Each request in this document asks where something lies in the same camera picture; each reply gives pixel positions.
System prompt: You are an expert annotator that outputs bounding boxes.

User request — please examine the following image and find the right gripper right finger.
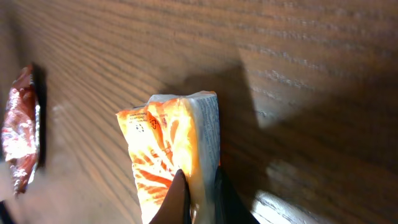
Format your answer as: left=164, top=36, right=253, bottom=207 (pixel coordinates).
left=214, top=166, right=259, bottom=224

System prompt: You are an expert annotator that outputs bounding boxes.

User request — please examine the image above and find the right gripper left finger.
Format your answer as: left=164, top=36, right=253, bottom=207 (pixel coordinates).
left=150, top=169, right=192, bottom=224

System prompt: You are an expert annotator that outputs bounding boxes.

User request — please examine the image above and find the orange tissue pack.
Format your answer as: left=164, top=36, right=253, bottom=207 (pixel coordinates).
left=116, top=91, right=220, bottom=223

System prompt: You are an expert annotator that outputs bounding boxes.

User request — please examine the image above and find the orange chocolate bar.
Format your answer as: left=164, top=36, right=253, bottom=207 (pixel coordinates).
left=1, top=65, right=40, bottom=196

